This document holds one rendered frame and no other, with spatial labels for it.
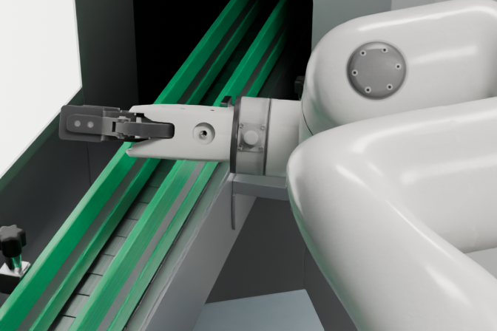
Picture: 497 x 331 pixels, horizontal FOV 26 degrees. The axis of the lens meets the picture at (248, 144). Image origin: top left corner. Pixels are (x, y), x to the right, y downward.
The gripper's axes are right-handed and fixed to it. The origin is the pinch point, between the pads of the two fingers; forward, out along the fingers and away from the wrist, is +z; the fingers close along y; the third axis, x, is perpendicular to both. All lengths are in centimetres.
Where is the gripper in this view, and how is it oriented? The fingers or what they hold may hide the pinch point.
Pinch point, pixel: (80, 121)
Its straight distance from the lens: 105.9
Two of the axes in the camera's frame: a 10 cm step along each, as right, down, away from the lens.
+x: 0.8, -10.0, -0.4
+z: -10.0, -0.8, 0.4
